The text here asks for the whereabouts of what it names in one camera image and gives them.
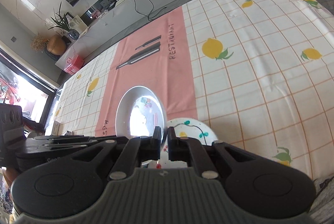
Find pink storage box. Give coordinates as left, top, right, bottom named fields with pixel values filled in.
left=64, top=54, right=84, bottom=75

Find person left hand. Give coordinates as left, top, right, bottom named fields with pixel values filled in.
left=0, top=167, right=20, bottom=214

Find blue vase green plant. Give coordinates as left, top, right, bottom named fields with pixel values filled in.
left=49, top=3, right=80, bottom=40

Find white lemon grid tablecloth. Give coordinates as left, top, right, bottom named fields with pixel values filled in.
left=53, top=0, right=333, bottom=179

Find small white saucer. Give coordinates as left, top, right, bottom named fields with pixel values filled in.
left=115, top=86, right=168, bottom=145

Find black power cable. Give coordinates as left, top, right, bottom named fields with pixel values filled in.
left=133, top=0, right=168, bottom=21

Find striped grey clothing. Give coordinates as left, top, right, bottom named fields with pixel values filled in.
left=309, top=174, right=334, bottom=224

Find brown round vase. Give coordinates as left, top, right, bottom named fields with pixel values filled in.
left=46, top=34, right=67, bottom=56

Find pink restaurant placemat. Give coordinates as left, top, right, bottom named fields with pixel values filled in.
left=95, top=7, right=198, bottom=136

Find white fruity painted plate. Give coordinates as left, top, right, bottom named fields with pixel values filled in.
left=142, top=118, right=218, bottom=169

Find dried yellow flowers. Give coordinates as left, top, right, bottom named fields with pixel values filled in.
left=30, top=34, right=49, bottom=51

